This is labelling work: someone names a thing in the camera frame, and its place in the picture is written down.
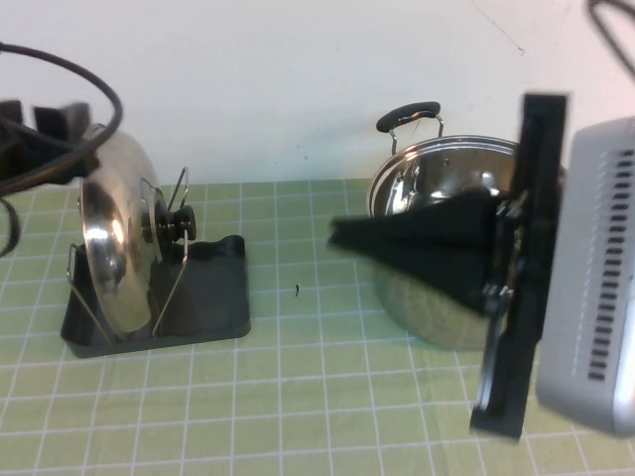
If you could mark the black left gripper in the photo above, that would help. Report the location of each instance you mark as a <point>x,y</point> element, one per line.
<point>30,161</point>

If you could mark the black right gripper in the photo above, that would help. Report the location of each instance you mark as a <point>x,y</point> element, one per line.
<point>536,198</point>

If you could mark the stainless steel pot lid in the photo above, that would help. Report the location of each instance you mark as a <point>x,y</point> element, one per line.
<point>114,238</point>

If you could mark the small black debris piece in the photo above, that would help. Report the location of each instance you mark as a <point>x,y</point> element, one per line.
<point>296,291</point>

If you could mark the green checked tablecloth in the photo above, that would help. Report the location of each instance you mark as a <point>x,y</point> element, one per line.
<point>297,396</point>

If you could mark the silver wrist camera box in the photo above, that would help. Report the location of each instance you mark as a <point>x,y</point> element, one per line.
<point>585,248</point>

